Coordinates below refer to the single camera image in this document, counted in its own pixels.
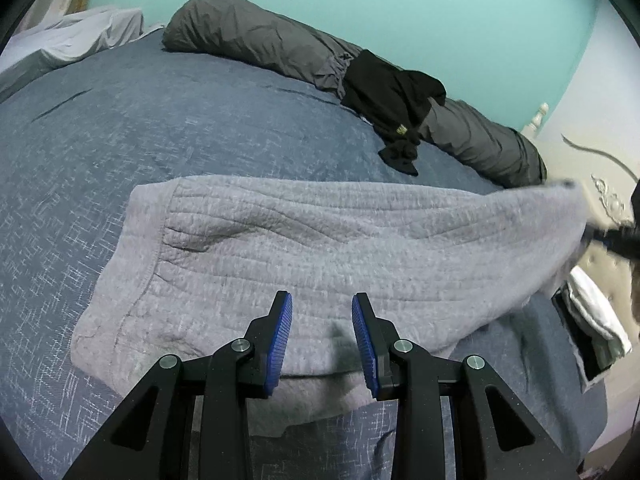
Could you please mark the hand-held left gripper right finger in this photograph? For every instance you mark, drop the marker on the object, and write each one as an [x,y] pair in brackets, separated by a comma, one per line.
[365,345]

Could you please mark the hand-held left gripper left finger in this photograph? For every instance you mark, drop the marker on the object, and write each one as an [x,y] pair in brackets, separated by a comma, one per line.
[280,345]

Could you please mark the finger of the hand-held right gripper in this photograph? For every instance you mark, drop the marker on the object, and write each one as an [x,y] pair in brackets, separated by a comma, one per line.
[595,236]

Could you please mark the grey sweatshirt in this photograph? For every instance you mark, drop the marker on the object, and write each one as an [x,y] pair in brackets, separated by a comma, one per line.
[325,240]

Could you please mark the dark folded clothes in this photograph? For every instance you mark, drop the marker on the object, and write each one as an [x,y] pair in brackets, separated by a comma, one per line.
[580,340]

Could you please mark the cream tufted headboard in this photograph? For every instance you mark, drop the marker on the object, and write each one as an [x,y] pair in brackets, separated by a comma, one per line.
[600,180]

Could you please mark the black garment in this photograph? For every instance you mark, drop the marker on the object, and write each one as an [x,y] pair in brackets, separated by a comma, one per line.
[385,90]

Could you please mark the blue bed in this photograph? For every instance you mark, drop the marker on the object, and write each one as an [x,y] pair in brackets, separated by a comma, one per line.
[100,135]

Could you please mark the dark grey rolled duvet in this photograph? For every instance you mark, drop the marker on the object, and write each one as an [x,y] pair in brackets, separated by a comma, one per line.
[240,30]

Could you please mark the light grey blanket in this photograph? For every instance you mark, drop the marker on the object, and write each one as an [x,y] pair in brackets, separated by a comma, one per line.
[75,35]

